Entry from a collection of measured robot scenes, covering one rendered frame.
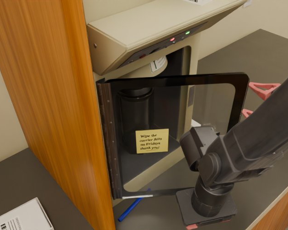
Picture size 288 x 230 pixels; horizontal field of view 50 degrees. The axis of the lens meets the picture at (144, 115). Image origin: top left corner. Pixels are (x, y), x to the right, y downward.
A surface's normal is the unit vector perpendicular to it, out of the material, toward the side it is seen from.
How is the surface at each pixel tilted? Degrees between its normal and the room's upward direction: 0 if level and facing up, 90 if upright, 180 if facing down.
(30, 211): 0
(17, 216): 0
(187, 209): 13
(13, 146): 90
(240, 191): 0
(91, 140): 90
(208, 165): 79
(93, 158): 90
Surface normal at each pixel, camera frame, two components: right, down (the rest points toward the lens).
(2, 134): 0.65, 0.48
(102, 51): -0.76, 0.43
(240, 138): -0.85, -0.13
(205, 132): 0.22, -0.69
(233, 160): -0.92, 0.10
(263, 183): -0.02, -0.76
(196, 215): 0.00, -0.59
